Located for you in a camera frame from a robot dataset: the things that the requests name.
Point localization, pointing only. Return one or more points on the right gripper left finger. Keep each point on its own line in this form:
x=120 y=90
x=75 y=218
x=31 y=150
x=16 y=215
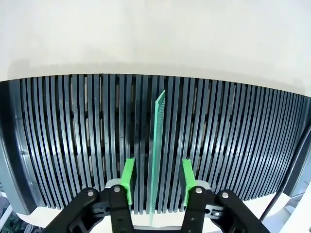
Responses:
x=127 y=179

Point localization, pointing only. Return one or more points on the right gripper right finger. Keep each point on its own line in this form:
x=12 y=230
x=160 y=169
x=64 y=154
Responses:
x=189 y=179

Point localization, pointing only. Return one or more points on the green circuit board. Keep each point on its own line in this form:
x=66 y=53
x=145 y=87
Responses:
x=158 y=145

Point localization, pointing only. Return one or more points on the black slotted PCB rack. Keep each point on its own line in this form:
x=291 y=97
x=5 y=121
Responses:
x=73 y=133

